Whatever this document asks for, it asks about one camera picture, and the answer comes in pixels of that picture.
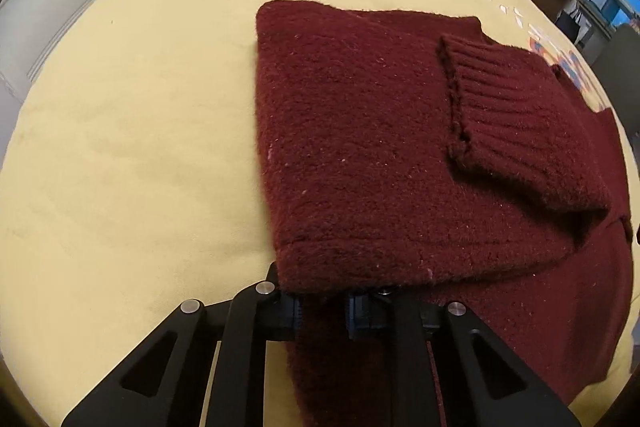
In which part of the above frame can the yellow printed bedspread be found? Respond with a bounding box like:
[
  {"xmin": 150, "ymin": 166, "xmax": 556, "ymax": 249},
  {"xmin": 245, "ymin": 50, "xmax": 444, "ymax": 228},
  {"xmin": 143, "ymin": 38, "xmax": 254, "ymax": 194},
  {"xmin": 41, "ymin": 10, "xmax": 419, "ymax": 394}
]
[{"xmin": 0, "ymin": 0, "xmax": 636, "ymax": 427}]

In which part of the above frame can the dark red knitted sweater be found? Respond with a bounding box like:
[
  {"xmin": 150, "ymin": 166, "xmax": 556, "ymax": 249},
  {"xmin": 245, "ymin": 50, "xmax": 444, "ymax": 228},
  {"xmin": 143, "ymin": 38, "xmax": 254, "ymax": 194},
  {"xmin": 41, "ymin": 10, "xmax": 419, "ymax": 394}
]
[{"xmin": 255, "ymin": 0, "xmax": 640, "ymax": 427}]

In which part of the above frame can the black shopping bag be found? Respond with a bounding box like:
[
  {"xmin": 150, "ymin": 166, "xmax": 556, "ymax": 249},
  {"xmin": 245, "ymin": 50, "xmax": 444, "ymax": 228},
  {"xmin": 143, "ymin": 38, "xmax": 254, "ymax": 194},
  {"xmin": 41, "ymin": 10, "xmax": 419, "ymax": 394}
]
[{"xmin": 555, "ymin": 8, "xmax": 595, "ymax": 45}]

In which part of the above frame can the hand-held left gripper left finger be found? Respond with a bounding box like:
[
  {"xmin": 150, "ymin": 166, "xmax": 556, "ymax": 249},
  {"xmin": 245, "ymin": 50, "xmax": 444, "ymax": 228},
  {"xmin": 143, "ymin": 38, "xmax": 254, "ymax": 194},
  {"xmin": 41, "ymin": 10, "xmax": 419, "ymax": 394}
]
[{"xmin": 61, "ymin": 261, "xmax": 304, "ymax": 427}]

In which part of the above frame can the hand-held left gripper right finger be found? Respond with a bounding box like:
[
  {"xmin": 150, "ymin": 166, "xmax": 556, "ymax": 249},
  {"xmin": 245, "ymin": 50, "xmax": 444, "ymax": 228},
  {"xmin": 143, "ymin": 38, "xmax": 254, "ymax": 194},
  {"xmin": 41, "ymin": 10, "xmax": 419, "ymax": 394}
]
[{"xmin": 344, "ymin": 288, "xmax": 582, "ymax": 427}]

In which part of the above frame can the grey office chair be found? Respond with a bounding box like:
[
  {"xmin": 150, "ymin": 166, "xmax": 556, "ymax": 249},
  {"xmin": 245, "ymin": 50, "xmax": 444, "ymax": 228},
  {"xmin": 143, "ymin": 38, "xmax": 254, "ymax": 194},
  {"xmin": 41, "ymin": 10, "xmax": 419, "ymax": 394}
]
[{"xmin": 591, "ymin": 23, "xmax": 640, "ymax": 110}]

